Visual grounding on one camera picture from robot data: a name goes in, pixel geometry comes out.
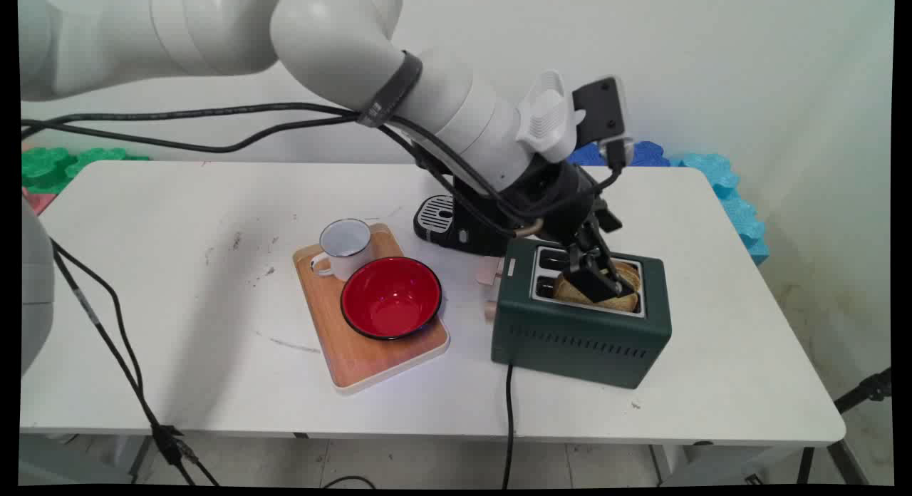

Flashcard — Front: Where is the black velcro strap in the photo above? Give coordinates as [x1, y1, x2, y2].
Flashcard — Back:
[356, 50, 424, 129]

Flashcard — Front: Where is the thin black base cable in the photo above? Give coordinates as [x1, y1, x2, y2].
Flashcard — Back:
[51, 238, 197, 487]

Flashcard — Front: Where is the black toaster power cord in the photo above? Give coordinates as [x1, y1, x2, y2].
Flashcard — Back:
[502, 363, 516, 490]

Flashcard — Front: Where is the red foam mat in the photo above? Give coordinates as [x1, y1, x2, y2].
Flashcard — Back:
[21, 185, 58, 217]

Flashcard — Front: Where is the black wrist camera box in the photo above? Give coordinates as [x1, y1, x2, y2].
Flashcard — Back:
[571, 76, 628, 148]

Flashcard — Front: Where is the wooden serving board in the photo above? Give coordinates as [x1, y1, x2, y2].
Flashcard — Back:
[292, 223, 451, 396]

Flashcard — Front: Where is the black cable with white tag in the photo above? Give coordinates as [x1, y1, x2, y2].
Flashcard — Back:
[50, 243, 223, 487]

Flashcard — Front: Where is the long black arm cable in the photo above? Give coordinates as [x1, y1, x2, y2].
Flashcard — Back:
[21, 102, 542, 229]
[21, 114, 519, 238]

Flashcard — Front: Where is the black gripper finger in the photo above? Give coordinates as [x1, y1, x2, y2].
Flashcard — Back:
[567, 244, 622, 305]
[597, 229, 640, 297]

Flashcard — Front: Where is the toasted bread slice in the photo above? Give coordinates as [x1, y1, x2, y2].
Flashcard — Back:
[551, 260, 643, 313]

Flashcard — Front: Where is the black coffee machine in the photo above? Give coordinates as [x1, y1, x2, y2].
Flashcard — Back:
[413, 143, 546, 259]

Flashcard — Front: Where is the red bowl with black rim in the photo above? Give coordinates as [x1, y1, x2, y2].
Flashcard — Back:
[340, 257, 443, 341]

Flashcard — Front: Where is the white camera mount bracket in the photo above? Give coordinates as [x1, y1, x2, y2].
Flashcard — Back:
[516, 69, 587, 163]

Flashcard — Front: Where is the white enamel mug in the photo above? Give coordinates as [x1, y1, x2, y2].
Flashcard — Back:
[310, 218, 373, 282]

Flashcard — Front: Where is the light blue foam mat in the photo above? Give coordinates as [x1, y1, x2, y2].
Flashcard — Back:
[668, 152, 771, 267]

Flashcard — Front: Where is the green foam mat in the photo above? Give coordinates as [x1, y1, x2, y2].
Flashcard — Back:
[21, 147, 152, 195]

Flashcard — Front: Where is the black tripod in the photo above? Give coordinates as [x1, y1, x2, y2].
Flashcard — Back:
[797, 366, 893, 487]

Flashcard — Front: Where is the dark green two-slot toaster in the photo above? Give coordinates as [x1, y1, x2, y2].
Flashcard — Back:
[489, 237, 673, 391]

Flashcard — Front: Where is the black floor cable loop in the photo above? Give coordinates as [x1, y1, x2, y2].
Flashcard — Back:
[319, 474, 377, 490]

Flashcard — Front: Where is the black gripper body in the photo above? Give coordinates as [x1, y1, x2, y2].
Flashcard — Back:
[512, 160, 626, 249]

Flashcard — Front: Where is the black camera USB cable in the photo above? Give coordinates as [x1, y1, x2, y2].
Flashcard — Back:
[531, 135, 636, 222]

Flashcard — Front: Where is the beige toaster lever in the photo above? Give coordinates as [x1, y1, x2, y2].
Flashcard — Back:
[475, 257, 516, 287]

